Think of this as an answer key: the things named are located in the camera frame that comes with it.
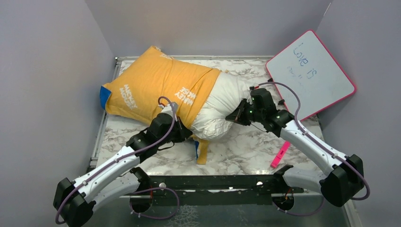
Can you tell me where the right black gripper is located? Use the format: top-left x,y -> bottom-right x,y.
227,97 -> 265,125

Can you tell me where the yellow Mickey Mouse pillowcase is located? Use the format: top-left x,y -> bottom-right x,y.
99,45 -> 222,166

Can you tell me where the white pillow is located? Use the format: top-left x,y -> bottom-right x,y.
191,72 -> 253,140

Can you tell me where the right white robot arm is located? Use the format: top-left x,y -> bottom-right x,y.
226,88 -> 370,207

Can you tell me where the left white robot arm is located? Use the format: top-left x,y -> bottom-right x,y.
53,113 -> 192,227

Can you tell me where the pink marker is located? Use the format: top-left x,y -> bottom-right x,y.
270,141 -> 291,168

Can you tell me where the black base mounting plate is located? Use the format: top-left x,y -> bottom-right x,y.
86,167 -> 305,214

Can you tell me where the pink framed whiteboard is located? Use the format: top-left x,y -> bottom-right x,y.
265,30 -> 356,121

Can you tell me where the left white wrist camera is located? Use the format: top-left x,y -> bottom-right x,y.
158,102 -> 178,121

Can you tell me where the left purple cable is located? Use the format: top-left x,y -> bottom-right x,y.
55,96 -> 180,225

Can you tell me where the purple cable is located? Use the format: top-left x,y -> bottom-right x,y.
55,96 -> 180,225
250,81 -> 371,217

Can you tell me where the aluminium table frame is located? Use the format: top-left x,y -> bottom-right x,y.
66,55 -> 364,227

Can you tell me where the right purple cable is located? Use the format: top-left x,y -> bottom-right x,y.
250,81 -> 371,217

